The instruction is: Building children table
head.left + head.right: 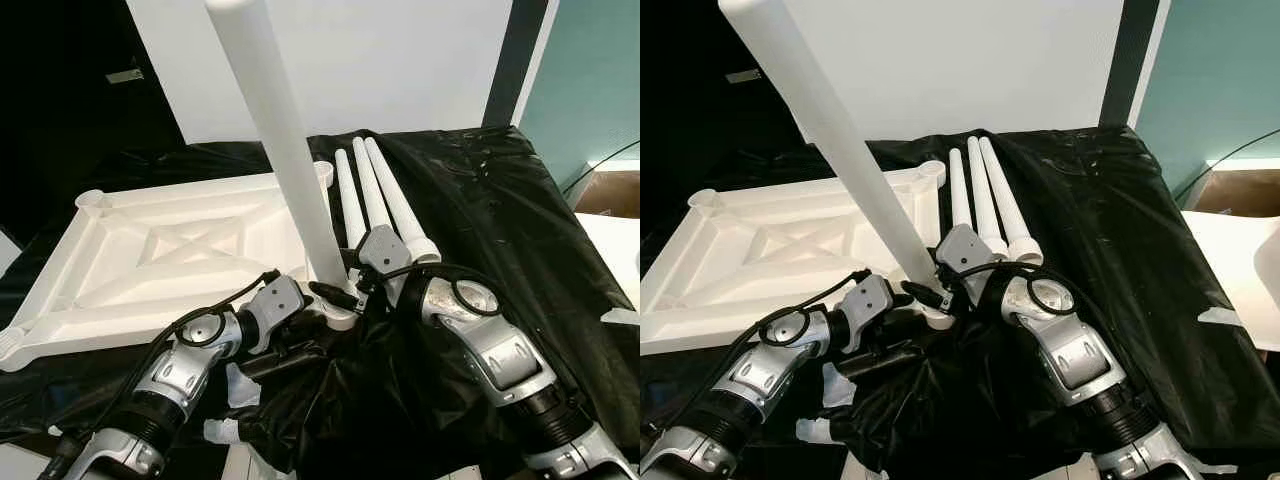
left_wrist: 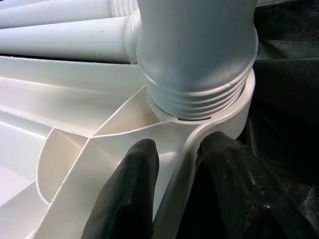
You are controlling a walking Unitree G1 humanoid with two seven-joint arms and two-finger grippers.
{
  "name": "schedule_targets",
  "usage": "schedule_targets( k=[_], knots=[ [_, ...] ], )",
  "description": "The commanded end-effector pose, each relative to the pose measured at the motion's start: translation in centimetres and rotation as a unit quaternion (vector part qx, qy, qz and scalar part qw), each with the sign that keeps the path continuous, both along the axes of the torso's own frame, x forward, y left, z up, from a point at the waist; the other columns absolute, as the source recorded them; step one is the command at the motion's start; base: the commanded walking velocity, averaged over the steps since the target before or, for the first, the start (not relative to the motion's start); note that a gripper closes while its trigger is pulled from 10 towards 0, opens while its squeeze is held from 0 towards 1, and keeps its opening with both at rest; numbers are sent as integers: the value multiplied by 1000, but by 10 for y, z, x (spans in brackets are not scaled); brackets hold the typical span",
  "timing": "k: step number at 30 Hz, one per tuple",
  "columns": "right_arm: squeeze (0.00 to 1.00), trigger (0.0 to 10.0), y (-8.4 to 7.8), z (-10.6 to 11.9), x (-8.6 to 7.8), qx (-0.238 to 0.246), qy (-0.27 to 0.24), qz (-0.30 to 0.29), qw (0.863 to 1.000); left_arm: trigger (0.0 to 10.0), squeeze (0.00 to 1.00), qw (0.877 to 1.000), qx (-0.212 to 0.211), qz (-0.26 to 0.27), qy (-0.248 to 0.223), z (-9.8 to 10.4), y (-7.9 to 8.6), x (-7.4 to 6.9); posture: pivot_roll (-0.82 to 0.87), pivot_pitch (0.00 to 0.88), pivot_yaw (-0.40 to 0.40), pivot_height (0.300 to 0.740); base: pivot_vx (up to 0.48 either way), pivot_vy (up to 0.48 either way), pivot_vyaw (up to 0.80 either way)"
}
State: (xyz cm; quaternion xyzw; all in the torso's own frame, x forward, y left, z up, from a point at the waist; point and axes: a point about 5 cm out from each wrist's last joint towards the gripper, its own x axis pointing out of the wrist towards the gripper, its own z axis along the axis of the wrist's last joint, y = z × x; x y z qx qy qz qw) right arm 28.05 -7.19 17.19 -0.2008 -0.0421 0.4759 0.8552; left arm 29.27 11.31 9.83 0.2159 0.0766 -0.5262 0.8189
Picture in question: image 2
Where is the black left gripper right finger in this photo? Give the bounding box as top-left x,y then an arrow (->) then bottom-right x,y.
196,131 -> 319,239

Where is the white plastic table top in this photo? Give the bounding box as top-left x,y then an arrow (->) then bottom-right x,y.
0,56 -> 257,239

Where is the black plastic sheet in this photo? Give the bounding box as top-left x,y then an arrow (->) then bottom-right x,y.
236,0 -> 319,239

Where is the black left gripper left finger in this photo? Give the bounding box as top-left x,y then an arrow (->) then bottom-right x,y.
84,138 -> 160,239

